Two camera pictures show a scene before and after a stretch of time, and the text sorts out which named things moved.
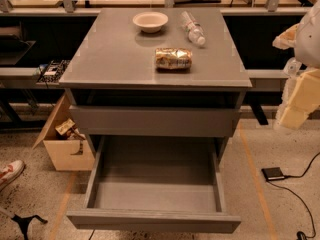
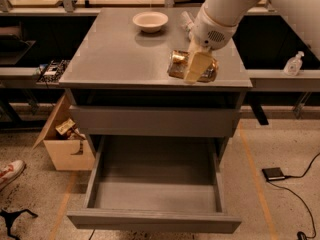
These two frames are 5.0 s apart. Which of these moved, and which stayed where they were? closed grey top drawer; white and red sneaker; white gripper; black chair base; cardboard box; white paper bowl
Moved: white gripper; black chair base
Stayed: white paper bowl; cardboard box; closed grey top drawer; white and red sneaker
